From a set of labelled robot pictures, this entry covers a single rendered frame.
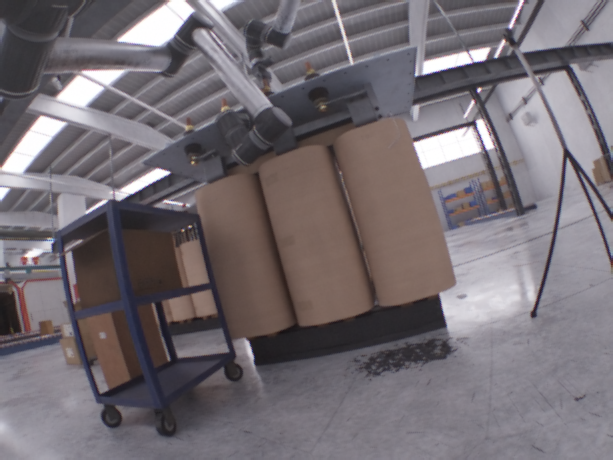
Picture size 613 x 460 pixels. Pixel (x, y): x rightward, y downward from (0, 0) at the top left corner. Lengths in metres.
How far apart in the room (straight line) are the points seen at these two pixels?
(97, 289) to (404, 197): 1.38
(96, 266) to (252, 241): 0.80
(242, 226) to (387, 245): 0.75
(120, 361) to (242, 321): 0.81
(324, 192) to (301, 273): 0.41
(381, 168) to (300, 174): 0.40
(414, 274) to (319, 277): 0.45
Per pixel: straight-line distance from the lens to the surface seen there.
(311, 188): 1.48
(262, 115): 1.23
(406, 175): 1.44
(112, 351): 1.99
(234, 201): 1.64
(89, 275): 1.34
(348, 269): 1.45
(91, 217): 1.28
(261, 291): 1.58
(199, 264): 3.81
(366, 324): 1.60
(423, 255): 1.41
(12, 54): 1.10
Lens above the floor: 0.50
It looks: 6 degrees up
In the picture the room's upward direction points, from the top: 15 degrees counter-clockwise
